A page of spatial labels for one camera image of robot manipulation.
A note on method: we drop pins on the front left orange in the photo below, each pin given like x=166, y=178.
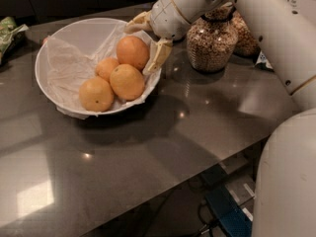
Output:
x=96, y=95

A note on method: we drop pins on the blue box under table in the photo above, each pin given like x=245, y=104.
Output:
x=227, y=215

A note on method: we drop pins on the small middle orange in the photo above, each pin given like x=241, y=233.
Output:
x=105, y=67

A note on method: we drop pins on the front glass cereal jar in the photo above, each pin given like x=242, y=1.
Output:
x=211, y=40

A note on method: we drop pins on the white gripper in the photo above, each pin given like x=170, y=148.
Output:
x=169, y=20

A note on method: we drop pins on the right glass cereal jar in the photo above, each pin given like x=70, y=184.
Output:
x=246, y=44

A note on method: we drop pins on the top right orange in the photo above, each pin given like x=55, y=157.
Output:
x=133, y=51

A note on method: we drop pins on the front right orange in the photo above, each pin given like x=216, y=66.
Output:
x=127, y=82

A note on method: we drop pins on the grey metal floor plates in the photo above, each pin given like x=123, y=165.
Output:
x=239, y=182

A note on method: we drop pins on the glass cereal jar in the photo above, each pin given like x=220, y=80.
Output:
x=211, y=40
x=246, y=44

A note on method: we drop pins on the white paper liner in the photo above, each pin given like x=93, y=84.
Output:
x=72, y=54

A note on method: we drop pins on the white bowl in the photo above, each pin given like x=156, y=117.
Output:
x=119, y=105

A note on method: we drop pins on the green snack packet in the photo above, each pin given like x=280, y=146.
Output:
x=10, y=35

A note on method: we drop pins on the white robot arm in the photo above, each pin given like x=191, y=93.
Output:
x=286, y=181

